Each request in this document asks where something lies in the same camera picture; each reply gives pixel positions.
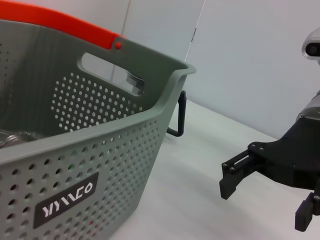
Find grey perforated plastic storage basket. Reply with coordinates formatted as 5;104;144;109
0;18;198;240

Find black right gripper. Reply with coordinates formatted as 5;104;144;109
219;117;320;232

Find glass teapot black lid handle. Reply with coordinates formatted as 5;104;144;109
126;71;188;138

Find right wrist camera housing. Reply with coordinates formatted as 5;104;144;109
301;26;320;66

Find orange basket handle clip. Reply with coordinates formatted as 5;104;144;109
0;0;125;52

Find glass teacup black sleeve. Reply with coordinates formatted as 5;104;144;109
0;129;45;150

